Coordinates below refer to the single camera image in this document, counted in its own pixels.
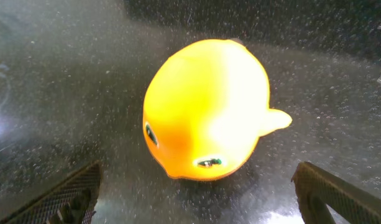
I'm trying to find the yellow rubber duck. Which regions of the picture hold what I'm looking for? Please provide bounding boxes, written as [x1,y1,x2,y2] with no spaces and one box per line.
[142,37,293,182]

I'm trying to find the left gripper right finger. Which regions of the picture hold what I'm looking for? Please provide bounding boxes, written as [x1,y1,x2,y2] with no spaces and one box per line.
[291,161,381,224]

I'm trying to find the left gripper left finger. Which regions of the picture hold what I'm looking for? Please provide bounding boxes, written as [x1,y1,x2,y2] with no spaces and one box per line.
[0,161,103,224]

